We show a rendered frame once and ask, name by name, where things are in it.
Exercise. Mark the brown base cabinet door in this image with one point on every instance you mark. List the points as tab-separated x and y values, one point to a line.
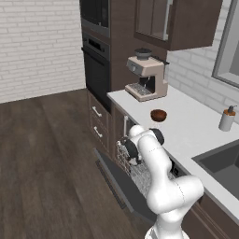
119	130

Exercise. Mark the grey sink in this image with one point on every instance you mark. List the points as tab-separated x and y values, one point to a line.
222	165

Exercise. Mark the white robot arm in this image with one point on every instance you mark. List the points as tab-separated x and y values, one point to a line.
165	183

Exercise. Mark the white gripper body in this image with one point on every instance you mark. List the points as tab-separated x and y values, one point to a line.
134	160

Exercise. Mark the glass cabinet door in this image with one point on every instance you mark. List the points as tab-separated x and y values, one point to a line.
151	17

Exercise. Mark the brown drawer front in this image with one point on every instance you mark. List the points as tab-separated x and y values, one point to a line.
99	109
99	133

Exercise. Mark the brown bowl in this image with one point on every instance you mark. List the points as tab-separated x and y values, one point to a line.
158	115

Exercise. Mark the grey framed window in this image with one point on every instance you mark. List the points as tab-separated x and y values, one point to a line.
228	46

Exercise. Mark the brown base cabinet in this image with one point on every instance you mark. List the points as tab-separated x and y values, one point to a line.
211	221

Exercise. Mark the brown wall cabinet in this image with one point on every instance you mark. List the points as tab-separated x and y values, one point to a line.
193	21

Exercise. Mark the white soap dispenser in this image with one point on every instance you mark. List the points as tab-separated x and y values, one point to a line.
227	120

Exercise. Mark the grey dishwasher door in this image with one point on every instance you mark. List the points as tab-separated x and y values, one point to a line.
124	186

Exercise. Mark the beige espresso machine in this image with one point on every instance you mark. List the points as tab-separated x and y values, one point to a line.
152	74

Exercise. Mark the black microwave oven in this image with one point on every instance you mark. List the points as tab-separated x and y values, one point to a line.
95	14

